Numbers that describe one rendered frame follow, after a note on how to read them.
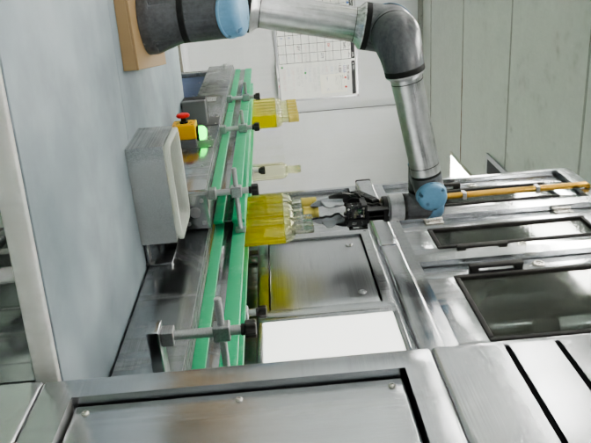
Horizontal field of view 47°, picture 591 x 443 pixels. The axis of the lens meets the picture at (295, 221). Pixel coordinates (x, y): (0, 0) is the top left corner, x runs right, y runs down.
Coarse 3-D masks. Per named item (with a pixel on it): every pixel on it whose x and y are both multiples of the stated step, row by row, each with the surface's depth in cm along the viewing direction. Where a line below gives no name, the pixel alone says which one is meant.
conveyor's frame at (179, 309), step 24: (216, 72) 315; (216, 96) 266; (216, 144) 205; (192, 168) 183; (192, 240) 162; (192, 264) 150; (144, 288) 141; (168, 288) 140; (192, 288) 139; (144, 312) 132; (168, 312) 131; (192, 312) 130; (144, 336) 124; (120, 360) 117; (144, 360) 116
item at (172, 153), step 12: (168, 144) 141; (180, 144) 156; (168, 156) 140; (180, 156) 157; (168, 168) 141; (180, 168) 158; (168, 180) 143; (180, 180) 159; (180, 192) 160; (180, 204) 161; (180, 216) 159; (180, 228) 147
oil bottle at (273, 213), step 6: (264, 210) 184; (270, 210) 184; (276, 210) 184; (282, 210) 183; (288, 210) 184; (246, 216) 181; (252, 216) 181; (258, 216) 181; (264, 216) 181; (270, 216) 180; (276, 216) 180; (282, 216) 180; (288, 216) 181; (294, 216) 183; (294, 222) 182
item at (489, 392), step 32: (448, 352) 84; (480, 352) 83; (512, 352) 83; (544, 352) 82; (576, 352) 82; (448, 384) 78; (480, 384) 77; (512, 384) 77; (544, 384) 76; (576, 384) 76; (480, 416) 72; (512, 416) 72; (544, 416) 72; (576, 416) 71
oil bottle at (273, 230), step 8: (248, 224) 177; (256, 224) 176; (264, 224) 176; (272, 224) 175; (280, 224) 175; (288, 224) 175; (248, 232) 175; (256, 232) 175; (264, 232) 175; (272, 232) 175; (280, 232) 176; (288, 232) 176; (248, 240) 176; (256, 240) 176; (264, 240) 176; (272, 240) 176; (280, 240) 176; (288, 240) 177
